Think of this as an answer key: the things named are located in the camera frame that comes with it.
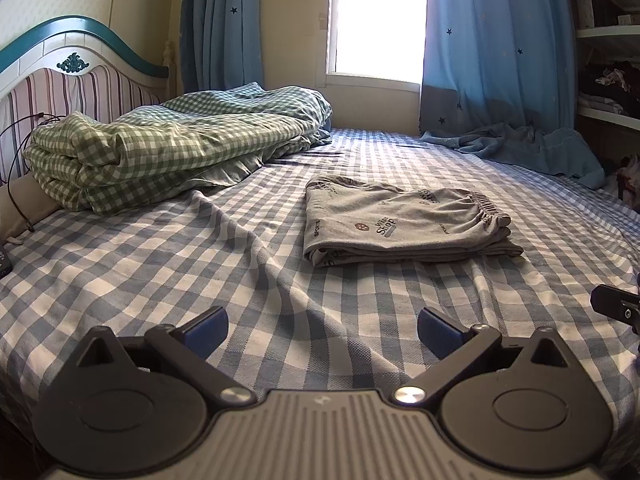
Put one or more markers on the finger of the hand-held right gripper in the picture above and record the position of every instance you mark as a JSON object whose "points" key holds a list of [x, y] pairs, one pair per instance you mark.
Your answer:
{"points": [[612, 302]]}

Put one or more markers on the bright window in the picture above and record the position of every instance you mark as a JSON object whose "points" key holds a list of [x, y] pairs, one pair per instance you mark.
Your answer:
{"points": [[380, 20]]}

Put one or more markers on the clothes heap on shelf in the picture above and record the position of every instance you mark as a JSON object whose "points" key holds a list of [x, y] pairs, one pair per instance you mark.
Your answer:
{"points": [[607, 85]]}

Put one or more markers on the small dark device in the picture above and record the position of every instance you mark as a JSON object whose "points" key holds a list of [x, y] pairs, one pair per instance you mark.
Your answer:
{"points": [[4, 260]]}

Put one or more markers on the beige pillow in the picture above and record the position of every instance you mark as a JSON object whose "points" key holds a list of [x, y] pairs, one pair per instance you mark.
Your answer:
{"points": [[25, 205]]}

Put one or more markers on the blue checked bed sheet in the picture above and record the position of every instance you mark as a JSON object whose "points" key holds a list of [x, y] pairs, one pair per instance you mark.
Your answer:
{"points": [[175, 270]]}

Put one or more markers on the white wall shelf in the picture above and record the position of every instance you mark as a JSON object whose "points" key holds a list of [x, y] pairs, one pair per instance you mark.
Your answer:
{"points": [[607, 35]]}

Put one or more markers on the blue star curtain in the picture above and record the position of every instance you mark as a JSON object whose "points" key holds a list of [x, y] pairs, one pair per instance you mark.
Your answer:
{"points": [[222, 25], [500, 45]]}

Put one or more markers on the green checked quilt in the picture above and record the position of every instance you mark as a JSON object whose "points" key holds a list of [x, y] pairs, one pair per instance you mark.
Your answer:
{"points": [[165, 150]]}

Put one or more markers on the striped teal-trimmed headboard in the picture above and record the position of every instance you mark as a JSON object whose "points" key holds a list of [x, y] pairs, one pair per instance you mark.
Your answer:
{"points": [[65, 90]]}

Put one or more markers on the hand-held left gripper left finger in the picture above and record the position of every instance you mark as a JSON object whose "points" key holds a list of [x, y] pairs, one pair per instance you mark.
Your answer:
{"points": [[206, 332]]}

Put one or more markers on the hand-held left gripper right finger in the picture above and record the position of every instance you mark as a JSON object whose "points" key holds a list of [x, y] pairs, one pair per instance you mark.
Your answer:
{"points": [[439, 332]]}

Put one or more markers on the crumpled blue cloth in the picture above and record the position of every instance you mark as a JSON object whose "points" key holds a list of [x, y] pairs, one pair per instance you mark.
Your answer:
{"points": [[530, 147]]}

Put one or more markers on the grey printed pants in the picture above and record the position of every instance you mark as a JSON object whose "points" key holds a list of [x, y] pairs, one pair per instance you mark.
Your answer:
{"points": [[400, 220]]}

